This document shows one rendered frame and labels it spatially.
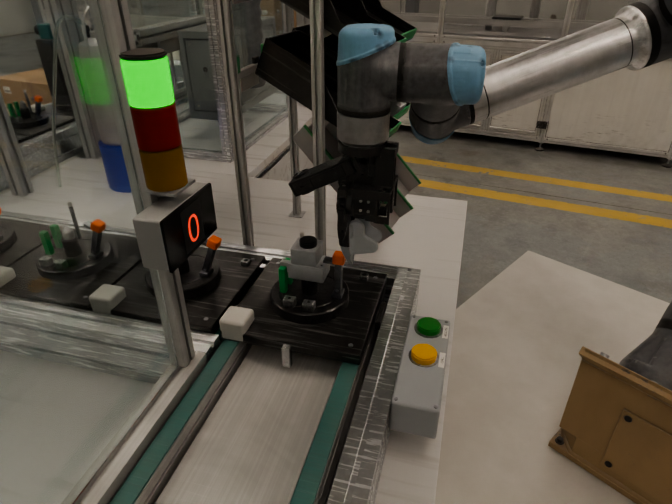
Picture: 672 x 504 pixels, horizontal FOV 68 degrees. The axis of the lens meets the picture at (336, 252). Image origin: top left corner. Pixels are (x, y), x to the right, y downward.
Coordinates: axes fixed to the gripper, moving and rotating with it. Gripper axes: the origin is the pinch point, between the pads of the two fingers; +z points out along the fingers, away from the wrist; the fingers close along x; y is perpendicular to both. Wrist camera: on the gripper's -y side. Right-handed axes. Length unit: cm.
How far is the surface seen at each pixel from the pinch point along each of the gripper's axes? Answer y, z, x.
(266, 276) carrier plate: -17.2, 10.3, 5.0
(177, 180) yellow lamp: -16.3, -19.9, -20.0
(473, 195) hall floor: 27, 107, 276
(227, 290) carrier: -22.4, 10.3, -1.3
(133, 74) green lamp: -18.5, -32.3, -21.5
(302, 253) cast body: -7.1, -0.7, -2.2
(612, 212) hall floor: 118, 107, 273
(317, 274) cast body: -4.6, 3.1, -2.2
